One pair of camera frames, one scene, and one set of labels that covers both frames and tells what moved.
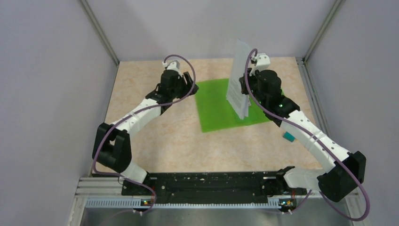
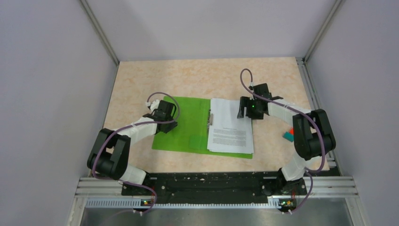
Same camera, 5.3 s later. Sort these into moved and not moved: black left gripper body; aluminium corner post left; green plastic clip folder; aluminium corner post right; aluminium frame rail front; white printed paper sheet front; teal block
Moved: green plastic clip folder; white printed paper sheet front; black left gripper body
Not moved: teal block; aluminium frame rail front; aluminium corner post right; aluminium corner post left
